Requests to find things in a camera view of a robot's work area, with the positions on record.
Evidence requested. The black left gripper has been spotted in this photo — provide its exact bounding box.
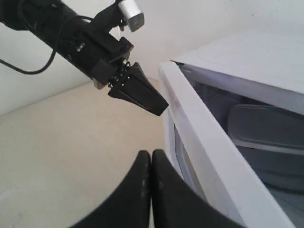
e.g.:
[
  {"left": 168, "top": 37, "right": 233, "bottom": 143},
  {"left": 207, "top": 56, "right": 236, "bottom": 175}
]
[{"left": 68, "top": 4, "right": 168, "bottom": 116}]

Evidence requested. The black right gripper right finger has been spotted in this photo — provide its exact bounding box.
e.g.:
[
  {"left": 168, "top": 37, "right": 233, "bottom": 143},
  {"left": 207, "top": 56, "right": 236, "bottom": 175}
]
[{"left": 152, "top": 149, "right": 242, "bottom": 228}]

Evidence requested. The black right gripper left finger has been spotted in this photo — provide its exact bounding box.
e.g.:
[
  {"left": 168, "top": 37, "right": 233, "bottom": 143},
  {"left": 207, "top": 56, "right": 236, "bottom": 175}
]
[{"left": 72, "top": 151, "right": 151, "bottom": 228}]

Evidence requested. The white microwave door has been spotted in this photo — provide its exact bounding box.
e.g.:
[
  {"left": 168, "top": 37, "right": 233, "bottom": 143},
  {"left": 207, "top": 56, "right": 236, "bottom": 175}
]
[{"left": 159, "top": 62, "right": 293, "bottom": 228}]

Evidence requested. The clear plastic food container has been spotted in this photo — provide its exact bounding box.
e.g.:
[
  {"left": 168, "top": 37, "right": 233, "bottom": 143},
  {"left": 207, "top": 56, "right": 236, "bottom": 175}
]
[{"left": 228, "top": 104, "right": 304, "bottom": 165}]

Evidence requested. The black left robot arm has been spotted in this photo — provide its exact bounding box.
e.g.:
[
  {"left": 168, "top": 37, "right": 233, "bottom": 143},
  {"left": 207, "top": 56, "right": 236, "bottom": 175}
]
[{"left": 0, "top": 0, "right": 168, "bottom": 116}]

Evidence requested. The white microwave oven body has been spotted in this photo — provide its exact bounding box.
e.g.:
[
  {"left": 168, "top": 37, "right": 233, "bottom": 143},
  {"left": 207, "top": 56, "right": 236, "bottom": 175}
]
[{"left": 169, "top": 31, "right": 304, "bottom": 228}]

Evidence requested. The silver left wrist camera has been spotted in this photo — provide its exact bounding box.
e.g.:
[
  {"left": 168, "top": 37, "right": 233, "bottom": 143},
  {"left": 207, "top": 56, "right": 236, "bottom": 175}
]
[{"left": 118, "top": 0, "right": 145, "bottom": 32}]

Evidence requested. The black cable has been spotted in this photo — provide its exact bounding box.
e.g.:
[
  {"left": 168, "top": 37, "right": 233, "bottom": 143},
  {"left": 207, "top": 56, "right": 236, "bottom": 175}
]
[{"left": 0, "top": 0, "right": 69, "bottom": 75}]

